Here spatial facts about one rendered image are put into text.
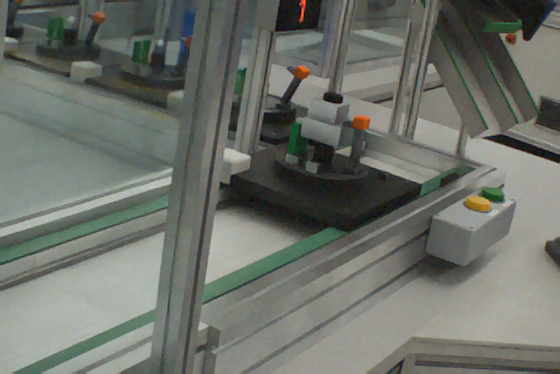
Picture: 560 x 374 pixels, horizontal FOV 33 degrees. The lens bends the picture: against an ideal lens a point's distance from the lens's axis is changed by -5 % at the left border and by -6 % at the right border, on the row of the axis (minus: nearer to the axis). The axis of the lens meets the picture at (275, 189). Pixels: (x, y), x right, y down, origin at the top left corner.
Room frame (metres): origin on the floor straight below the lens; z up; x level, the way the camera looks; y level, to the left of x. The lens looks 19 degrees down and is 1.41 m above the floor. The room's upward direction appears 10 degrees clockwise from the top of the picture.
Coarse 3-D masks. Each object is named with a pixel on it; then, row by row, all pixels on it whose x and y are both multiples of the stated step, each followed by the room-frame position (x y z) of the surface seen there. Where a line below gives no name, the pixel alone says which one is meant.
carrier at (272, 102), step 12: (276, 96) 1.76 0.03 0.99; (264, 108) 1.66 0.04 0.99; (276, 108) 1.67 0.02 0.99; (288, 108) 1.68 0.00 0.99; (300, 108) 1.78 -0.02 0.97; (264, 120) 1.64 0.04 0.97; (276, 120) 1.65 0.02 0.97; (288, 120) 1.67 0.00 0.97; (264, 132) 1.57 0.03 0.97; (276, 132) 1.58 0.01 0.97; (288, 132) 1.60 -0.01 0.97; (276, 144) 1.54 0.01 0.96
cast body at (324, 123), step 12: (324, 96) 1.39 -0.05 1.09; (336, 96) 1.38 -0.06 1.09; (312, 108) 1.38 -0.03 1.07; (324, 108) 1.37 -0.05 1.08; (336, 108) 1.37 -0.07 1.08; (348, 108) 1.40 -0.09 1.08; (300, 120) 1.41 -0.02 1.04; (312, 120) 1.38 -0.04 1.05; (324, 120) 1.37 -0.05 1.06; (336, 120) 1.37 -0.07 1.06; (312, 132) 1.38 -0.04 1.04; (324, 132) 1.37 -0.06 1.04; (336, 132) 1.36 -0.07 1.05; (348, 132) 1.38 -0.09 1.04; (336, 144) 1.36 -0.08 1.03
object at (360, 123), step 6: (354, 120) 1.36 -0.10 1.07; (360, 120) 1.36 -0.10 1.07; (366, 120) 1.36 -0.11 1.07; (348, 126) 1.37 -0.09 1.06; (354, 126) 1.36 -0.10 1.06; (360, 126) 1.36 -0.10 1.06; (366, 126) 1.36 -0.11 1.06; (354, 132) 1.36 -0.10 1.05; (360, 132) 1.36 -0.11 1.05; (354, 138) 1.36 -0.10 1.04; (360, 138) 1.36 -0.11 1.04; (354, 144) 1.36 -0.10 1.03; (360, 144) 1.36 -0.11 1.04; (354, 150) 1.36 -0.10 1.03; (360, 150) 1.37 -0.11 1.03; (354, 156) 1.36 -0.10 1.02; (360, 156) 1.37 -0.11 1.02; (348, 162) 1.37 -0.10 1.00; (354, 162) 1.36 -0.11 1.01
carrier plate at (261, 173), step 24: (264, 168) 1.38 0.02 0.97; (264, 192) 1.30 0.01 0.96; (288, 192) 1.29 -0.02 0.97; (312, 192) 1.31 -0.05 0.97; (336, 192) 1.32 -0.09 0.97; (360, 192) 1.34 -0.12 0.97; (384, 192) 1.36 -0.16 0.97; (408, 192) 1.39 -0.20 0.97; (312, 216) 1.26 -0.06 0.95; (336, 216) 1.24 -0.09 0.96; (360, 216) 1.25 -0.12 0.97
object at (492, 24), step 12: (456, 0) 1.77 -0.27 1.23; (468, 0) 1.84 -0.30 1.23; (480, 0) 1.88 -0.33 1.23; (492, 0) 1.86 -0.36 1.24; (468, 12) 1.75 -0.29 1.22; (480, 12) 1.81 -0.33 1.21; (492, 12) 1.85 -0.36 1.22; (504, 12) 1.84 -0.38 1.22; (480, 24) 1.73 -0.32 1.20; (492, 24) 1.73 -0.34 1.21; (504, 24) 1.76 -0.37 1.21; (516, 24) 1.80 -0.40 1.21
